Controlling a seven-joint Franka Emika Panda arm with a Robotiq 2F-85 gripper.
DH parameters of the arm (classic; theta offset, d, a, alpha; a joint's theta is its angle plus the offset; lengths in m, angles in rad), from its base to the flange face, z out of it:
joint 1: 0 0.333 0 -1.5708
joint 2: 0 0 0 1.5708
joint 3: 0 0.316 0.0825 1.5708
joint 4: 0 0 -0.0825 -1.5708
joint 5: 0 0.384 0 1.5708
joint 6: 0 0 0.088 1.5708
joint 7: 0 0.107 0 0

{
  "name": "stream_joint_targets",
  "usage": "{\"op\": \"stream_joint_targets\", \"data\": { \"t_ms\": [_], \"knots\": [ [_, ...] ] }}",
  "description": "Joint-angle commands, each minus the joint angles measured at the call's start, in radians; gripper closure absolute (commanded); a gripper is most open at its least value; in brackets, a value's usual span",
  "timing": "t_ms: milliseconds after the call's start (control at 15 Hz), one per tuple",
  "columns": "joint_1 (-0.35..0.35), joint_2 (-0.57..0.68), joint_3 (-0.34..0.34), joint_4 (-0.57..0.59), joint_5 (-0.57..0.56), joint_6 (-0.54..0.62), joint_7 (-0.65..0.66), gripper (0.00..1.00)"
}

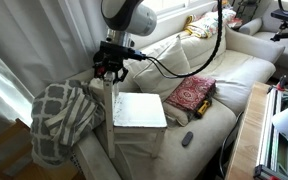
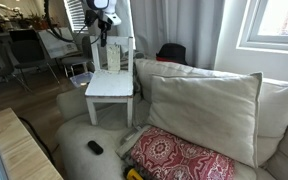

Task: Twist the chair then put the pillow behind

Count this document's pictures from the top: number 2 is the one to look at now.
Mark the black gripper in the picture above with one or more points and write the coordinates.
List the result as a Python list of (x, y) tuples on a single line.
[(104, 26)]

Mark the small white wooden chair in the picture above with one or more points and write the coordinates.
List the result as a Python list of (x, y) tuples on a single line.
[(110, 83)]

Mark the large beige pillow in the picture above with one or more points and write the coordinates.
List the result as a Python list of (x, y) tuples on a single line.
[(204, 113)]

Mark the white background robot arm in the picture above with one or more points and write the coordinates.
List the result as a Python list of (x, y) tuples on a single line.
[(4, 13)]

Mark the grey chair metal legs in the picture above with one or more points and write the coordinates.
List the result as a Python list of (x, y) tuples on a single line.
[(77, 61)]

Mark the white window blinds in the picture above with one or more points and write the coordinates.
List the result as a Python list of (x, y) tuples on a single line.
[(76, 16)]

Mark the clear plastic storage bin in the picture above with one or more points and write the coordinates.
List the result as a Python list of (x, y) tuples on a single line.
[(80, 79)]

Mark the potted plants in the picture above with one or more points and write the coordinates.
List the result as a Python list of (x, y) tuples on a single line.
[(42, 21)]

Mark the black hat red band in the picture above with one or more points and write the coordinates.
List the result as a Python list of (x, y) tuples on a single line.
[(172, 52)]

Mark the grey curtain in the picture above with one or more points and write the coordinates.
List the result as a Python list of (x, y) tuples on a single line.
[(184, 26)]

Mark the black remote control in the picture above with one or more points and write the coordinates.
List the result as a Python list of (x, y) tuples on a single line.
[(95, 147)]

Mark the folded beige cloth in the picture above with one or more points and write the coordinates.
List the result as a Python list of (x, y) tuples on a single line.
[(127, 146)]

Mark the beige fabric sofa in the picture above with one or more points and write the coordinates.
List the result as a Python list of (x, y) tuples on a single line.
[(80, 156)]

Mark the yellow black tool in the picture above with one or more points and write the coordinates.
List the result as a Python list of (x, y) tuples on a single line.
[(132, 174)]

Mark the red patterned blanket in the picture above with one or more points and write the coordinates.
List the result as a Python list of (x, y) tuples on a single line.
[(177, 156)]

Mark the light wooden table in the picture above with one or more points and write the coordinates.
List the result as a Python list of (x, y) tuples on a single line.
[(20, 150)]

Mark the white window frame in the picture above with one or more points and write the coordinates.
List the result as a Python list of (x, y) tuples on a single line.
[(250, 40)]

